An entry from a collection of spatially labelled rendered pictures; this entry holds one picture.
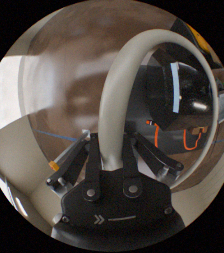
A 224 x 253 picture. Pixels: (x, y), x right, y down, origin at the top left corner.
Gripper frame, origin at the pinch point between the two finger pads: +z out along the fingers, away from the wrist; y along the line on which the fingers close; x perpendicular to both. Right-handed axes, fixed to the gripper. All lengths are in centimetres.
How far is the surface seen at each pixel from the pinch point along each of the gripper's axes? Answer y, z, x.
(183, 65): 49, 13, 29
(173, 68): 43, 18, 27
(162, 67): 40, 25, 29
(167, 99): 40.0, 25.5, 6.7
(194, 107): 57, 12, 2
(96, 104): -20, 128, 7
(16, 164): -611, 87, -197
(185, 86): 49, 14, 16
